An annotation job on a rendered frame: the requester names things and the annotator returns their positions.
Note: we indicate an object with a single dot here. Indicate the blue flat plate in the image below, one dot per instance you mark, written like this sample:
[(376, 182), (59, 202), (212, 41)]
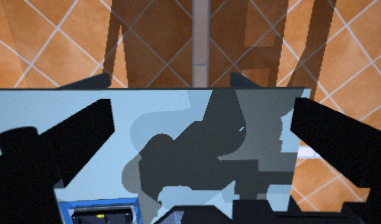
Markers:
[(64, 206)]

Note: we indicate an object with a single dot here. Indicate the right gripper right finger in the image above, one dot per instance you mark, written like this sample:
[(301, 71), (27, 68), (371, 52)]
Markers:
[(352, 147)]

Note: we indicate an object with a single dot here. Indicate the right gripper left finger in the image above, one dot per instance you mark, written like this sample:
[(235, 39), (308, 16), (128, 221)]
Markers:
[(27, 195)]

